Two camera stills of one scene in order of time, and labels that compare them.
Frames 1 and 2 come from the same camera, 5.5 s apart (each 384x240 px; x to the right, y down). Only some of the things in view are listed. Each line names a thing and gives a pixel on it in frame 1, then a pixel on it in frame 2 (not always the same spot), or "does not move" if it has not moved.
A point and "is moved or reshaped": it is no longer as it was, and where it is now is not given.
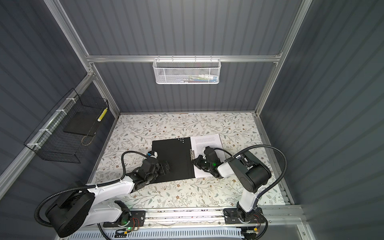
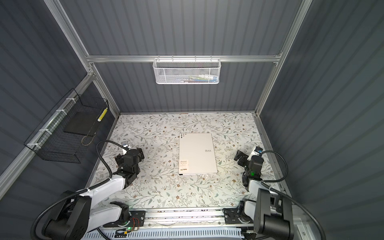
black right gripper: [199, 160] to [239, 157]
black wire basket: [66, 134] does not move
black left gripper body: [151, 177] to [119, 161]
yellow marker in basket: [102, 114] does not move
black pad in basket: [83, 123] does not move
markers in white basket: [199, 78] does not move
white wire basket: [184, 71] does not move
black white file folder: [177, 151] is moved or reshaped
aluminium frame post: [56, 10] does not move
